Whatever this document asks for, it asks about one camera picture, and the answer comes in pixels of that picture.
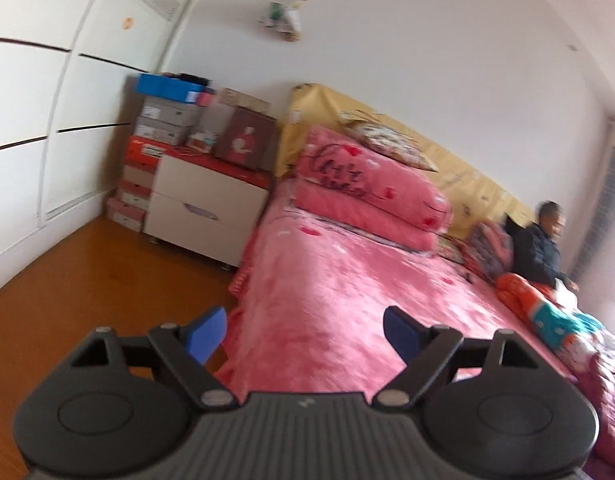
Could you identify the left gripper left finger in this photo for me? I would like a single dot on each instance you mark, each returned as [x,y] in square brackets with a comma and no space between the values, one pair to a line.
[123,402]

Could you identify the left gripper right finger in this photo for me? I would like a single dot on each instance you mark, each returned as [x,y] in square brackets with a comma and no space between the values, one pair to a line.
[486,402]

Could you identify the colourful cartoon quilt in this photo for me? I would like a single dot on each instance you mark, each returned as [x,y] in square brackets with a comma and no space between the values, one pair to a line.
[574,336]

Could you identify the maroon folded down jacket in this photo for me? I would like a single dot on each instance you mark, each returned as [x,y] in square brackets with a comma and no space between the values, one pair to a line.
[597,384]

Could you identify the folded pink grey blankets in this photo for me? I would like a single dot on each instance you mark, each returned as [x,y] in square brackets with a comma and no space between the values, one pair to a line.
[489,251]

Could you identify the person in dark jacket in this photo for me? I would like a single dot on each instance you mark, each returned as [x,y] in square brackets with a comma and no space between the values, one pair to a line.
[536,255]

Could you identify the red shoe box stack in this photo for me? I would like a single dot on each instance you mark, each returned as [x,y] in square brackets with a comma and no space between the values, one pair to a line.
[129,204]

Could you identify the pink plush bed cover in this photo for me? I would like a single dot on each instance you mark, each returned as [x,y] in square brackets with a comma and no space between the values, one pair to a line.
[311,297]

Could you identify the white bedside cabinet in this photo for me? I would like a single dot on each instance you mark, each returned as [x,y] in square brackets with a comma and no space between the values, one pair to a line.
[208,207]

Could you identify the pink love you blanket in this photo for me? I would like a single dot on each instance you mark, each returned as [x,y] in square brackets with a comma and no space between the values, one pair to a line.
[338,179]

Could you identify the grey shoe box stack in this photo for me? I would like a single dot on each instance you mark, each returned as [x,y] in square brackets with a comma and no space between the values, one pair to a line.
[166,121]

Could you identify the dark red gift box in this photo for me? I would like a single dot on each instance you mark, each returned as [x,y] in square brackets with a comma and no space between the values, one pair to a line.
[246,138]

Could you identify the floral small pillow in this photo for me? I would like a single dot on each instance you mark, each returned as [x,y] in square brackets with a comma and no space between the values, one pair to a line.
[389,143]

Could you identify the blue shoe box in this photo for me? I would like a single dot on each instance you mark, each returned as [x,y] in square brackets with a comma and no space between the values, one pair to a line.
[168,88]

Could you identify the white wardrobe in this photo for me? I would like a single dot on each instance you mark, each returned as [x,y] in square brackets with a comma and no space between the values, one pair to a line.
[68,75]

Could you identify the wall paper decoration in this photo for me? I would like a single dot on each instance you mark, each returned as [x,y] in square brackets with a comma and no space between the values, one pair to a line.
[284,17]

